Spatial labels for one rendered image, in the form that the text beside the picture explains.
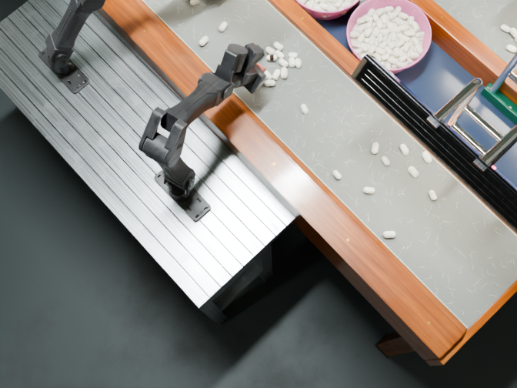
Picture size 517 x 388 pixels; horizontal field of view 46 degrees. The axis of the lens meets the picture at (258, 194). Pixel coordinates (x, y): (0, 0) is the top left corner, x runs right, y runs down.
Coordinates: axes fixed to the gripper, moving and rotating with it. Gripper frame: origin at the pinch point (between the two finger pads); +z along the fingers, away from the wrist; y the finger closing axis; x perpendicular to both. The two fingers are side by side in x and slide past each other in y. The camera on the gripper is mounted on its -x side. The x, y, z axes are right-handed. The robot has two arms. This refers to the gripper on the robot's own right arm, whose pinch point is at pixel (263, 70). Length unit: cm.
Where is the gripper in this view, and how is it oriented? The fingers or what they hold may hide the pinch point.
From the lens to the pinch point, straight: 190.0
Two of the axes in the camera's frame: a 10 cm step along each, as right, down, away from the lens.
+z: 5.9, -3.1, 7.5
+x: -4.5, 6.4, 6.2
